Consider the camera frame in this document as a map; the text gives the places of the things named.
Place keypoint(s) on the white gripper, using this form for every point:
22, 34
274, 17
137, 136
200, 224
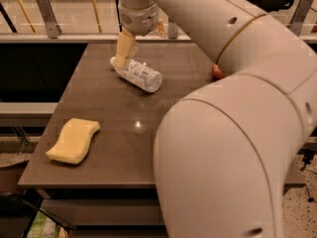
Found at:
139, 21

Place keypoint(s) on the clear plastic water bottle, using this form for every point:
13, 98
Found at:
139, 74

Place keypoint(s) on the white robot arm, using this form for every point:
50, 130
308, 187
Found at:
223, 151

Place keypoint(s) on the yellow pole middle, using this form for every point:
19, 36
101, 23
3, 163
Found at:
94, 4

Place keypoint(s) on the yellow pole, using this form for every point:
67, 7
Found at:
94, 4
27, 15

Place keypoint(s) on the black pole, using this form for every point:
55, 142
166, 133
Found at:
118, 16

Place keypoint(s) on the red apple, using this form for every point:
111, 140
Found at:
217, 72

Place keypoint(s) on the yellow sponge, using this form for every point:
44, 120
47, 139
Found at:
73, 142

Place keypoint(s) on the yellow pole left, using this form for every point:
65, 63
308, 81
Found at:
27, 15

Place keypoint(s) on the grey drawer front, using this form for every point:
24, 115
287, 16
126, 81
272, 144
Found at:
105, 212

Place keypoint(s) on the green white package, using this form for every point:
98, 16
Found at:
42, 227

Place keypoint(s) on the metal railing bracket middle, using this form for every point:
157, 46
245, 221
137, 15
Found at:
172, 29

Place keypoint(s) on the metal railing bracket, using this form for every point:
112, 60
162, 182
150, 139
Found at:
52, 27
296, 23
172, 29

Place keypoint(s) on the metal railing bracket left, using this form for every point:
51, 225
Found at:
52, 27

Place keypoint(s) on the metal railing bracket right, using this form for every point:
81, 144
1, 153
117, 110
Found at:
296, 23

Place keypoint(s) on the black power adapter with cable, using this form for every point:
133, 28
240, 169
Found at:
308, 156

